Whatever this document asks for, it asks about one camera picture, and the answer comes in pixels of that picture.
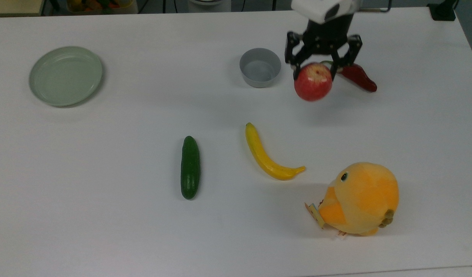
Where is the red chili pepper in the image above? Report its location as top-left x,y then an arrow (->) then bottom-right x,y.
320,60 -> 378,93

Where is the black stand base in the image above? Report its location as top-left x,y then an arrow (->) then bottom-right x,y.
428,0 -> 458,21

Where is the yellow banana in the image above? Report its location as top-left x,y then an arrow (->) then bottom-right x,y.
245,122 -> 306,181

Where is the pale green plate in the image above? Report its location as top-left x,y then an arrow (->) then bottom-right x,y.
28,46 -> 104,107

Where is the wooden board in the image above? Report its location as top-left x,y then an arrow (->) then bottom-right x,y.
0,0 -> 44,17

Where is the red apple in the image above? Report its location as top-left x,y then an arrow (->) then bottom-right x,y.
294,63 -> 333,102

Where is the green cucumber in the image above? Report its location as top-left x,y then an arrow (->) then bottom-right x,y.
180,135 -> 201,200

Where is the grey bowl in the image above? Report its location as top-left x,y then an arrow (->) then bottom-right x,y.
239,48 -> 282,88

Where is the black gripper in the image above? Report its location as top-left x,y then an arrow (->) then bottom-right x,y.
285,13 -> 363,80

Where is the orange plush dinosaur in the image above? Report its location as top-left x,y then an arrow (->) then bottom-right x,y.
305,162 -> 400,240

